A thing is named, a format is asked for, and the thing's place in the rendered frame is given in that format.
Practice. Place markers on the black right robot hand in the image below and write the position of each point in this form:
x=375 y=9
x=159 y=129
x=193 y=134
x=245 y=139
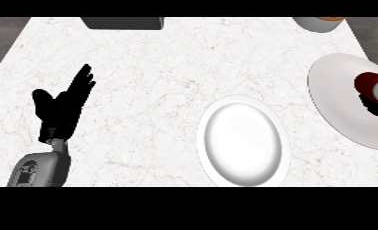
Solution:
x=369 y=105

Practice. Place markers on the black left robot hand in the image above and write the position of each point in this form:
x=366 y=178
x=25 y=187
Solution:
x=62 y=107

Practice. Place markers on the dark red can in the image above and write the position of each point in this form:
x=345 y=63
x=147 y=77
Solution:
x=367 y=84

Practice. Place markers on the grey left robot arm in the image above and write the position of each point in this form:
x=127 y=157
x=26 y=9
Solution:
x=41 y=169

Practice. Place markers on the pale grey round plate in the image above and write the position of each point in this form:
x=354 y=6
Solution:
x=333 y=97

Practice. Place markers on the white oval plate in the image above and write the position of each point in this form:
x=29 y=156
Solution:
x=243 y=140

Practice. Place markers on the grey bowl with orange content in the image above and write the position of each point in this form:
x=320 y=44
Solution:
x=319 y=24

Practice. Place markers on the dark grey box appliance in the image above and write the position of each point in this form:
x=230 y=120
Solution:
x=125 y=23

